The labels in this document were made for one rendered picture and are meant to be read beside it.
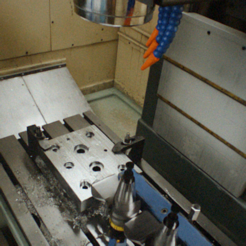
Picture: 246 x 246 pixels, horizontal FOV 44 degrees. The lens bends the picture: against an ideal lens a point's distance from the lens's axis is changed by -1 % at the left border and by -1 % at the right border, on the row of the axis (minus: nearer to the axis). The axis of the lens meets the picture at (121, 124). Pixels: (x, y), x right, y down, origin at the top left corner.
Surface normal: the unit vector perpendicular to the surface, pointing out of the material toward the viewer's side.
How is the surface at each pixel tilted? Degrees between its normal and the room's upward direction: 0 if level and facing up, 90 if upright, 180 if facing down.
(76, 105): 24
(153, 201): 0
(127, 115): 0
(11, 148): 0
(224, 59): 90
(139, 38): 90
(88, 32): 90
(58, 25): 90
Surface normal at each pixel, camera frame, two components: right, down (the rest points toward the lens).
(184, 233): 0.11, -0.80
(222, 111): -0.79, 0.29
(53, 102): 0.33, -0.51
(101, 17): -0.27, 0.55
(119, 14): 0.11, 0.60
